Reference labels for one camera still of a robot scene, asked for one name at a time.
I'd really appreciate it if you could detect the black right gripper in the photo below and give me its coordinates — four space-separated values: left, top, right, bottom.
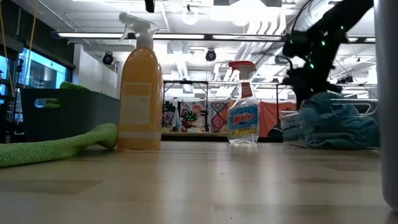
281 60 343 110

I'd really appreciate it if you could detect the bright green microfiber towel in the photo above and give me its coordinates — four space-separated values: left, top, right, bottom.
0 123 119 169

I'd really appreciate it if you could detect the clear plastic basket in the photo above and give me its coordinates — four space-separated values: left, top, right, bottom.
281 98 379 149

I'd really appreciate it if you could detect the orange cloth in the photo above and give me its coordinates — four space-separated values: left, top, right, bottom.
258 101 299 138

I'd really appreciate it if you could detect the white round pendant lamp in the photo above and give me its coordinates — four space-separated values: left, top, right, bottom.
182 6 200 26

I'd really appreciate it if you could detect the black round object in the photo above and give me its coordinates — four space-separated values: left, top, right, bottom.
267 115 284 138

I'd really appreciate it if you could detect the black ceiling spotlight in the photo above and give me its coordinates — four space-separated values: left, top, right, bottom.
102 51 114 66
205 48 218 62
337 74 354 85

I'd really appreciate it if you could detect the clear Windex spray bottle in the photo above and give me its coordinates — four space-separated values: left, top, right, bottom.
226 60 260 145

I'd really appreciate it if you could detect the black overhead light bar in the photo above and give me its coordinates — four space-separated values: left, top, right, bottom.
51 30 376 44

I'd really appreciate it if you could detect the colourful patterned quilt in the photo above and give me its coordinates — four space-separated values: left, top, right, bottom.
180 100 234 133

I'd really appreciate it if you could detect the orange spray bottle white trigger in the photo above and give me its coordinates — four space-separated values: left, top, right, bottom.
116 12 164 151

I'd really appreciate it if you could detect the dark green plastic basket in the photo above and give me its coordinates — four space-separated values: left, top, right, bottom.
20 88 121 144

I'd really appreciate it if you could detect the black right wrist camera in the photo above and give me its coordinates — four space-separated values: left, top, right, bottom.
282 35 310 59

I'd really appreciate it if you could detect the black aluminium rig frame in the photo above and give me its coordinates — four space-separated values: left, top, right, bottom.
161 132 284 143

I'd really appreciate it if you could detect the glass window dark frame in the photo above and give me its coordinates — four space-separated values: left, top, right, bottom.
0 46 75 121

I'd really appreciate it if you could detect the yellow hanging cord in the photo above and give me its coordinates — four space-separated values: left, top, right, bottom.
0 0 16 98
18 0 38 119

